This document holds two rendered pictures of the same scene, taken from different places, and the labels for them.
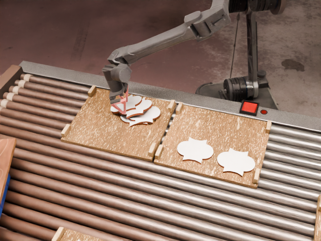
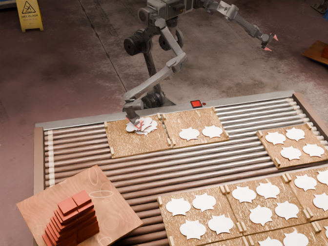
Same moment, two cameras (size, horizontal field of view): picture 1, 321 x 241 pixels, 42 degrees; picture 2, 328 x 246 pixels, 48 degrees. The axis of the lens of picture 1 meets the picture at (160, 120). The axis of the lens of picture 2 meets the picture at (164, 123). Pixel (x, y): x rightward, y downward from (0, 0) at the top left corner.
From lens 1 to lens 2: 133 cm
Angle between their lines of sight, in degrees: 27
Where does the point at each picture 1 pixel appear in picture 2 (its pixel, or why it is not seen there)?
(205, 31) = (178, 68)
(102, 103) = (117, 129)
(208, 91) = not seen: hidden behind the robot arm
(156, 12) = (45, 67)
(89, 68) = (22, 123)
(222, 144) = (198, 126)
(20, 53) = not seen: outside the picture
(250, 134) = (207, 116)
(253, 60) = not seen: hidden behind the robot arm
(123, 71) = (140, 103)
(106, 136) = (136, 146)
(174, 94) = (152, 111)
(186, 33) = (169, 71)
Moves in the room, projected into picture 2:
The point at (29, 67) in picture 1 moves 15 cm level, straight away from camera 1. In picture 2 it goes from (45, 126) to (30, 118)
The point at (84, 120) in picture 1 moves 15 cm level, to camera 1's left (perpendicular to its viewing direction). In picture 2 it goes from (116, 142) to (96, 151)
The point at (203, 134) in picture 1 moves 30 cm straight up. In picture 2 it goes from (186, 125) to (189, 92)
